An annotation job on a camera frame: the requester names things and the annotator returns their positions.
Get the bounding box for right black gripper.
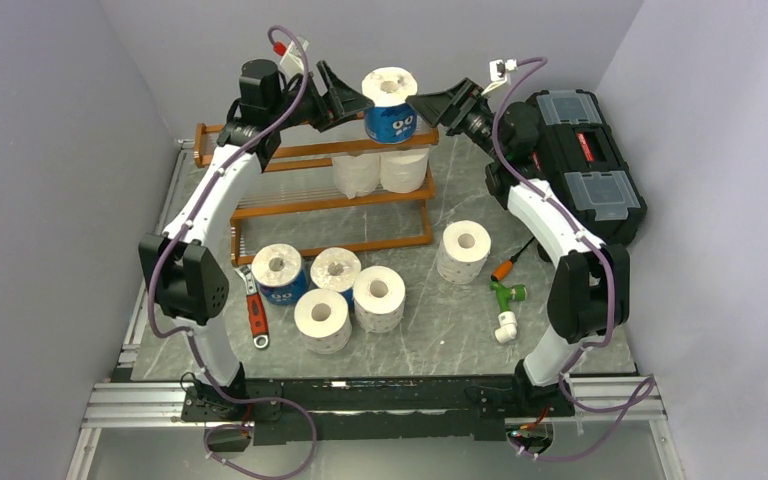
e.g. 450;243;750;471
406;78;506;162

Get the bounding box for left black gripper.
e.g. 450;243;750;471
270;61;373;134

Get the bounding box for blue roll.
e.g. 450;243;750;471
361;67;418;144
310;247;363;303
250;243;309;306

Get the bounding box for white roll sideways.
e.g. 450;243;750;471
380;148;430;193

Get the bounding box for white roll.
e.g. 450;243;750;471
436;220;492;285
353;266;406;333
332;153;380;199
294;289;352;354

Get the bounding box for orange wooden two-tier shelf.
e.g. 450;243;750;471
193;122;441;268

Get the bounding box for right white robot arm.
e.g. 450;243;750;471
407;79;647;415

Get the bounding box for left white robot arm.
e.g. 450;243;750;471
138;59;374;420

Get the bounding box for black plastic toolbox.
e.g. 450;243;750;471
526;89;648;247

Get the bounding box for green and white pipe fitting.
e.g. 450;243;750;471
489;280;527;344

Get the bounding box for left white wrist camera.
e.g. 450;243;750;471
273;37;309;79

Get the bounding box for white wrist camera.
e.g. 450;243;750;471
481;59;519;97
273;37;309;79

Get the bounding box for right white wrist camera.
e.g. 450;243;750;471
481;59;519;97

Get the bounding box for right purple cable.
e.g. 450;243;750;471
489;56;658;464

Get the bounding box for purple cable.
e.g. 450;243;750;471
489;56;658;464
147;25;319;480

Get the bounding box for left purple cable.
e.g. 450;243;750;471
147;25;319;480

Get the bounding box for red handled tool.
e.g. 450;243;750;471
236;265;270;350

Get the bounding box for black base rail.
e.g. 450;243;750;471
181;374;575;446

